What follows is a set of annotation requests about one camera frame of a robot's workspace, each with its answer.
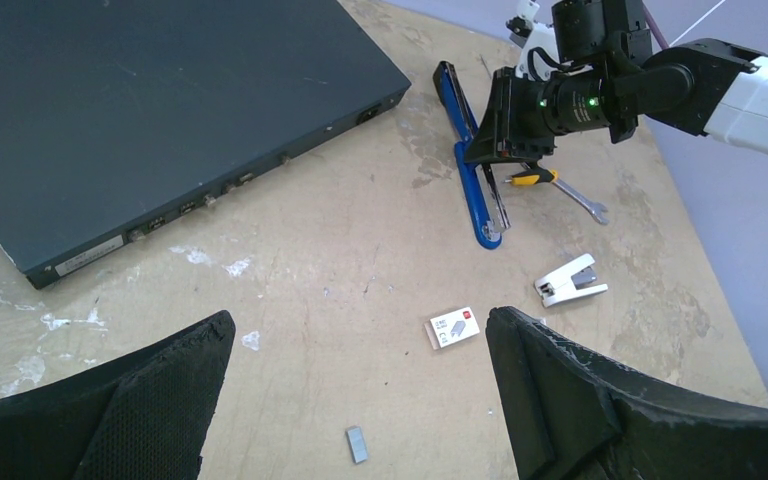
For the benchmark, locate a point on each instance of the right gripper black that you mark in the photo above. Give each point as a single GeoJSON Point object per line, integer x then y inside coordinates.
{"type": "Point", "coordinates": [514, 128]}

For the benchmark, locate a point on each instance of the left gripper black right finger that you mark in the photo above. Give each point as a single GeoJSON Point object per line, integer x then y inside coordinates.
{"type": "Point", "coordinates": [572, 413]}

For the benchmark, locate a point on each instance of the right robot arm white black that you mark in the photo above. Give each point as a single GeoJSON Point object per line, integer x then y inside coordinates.
{"type": "Point", "coordinates": [593, 67]}

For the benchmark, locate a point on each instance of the yellow black T-handle hex key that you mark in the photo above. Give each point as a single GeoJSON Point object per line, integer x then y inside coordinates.
{"type": "Point", "coordinates": [533, 173]}

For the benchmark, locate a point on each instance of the blue black stapler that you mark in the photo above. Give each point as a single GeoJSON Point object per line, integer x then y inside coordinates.
{"type": "Point", "coordinates": [484, 201]}

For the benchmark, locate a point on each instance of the silver open-end wrench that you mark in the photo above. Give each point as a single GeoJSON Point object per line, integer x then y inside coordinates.
{"type": "Point", "coordinates": [597, 210]}

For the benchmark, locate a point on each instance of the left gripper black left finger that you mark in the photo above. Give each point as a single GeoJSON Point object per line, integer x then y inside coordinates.
{"type": "Point", "coordinates": [144, 415]}

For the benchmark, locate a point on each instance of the loose staple strip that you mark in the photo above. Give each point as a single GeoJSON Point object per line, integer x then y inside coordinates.
{"type": "Point", "coordinates": [357, 444]}

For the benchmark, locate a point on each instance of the dark network switch box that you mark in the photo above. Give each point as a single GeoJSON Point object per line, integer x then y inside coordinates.
{"type": "Point", "coordinates": [118, 117]}

